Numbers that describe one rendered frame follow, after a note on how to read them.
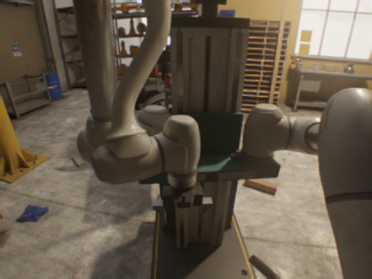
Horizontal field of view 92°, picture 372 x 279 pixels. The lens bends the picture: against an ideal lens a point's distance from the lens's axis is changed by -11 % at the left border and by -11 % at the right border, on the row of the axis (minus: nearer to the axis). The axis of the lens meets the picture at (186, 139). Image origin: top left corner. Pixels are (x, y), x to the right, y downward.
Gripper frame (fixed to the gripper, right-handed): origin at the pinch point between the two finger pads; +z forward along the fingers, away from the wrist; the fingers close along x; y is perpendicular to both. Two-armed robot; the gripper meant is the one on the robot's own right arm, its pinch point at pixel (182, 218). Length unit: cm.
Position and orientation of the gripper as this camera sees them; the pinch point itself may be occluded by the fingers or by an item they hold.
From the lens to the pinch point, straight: 75.5
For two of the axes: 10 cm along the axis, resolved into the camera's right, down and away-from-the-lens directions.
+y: -0.6, -4.5, 8.9
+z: 0.0, 8.9, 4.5
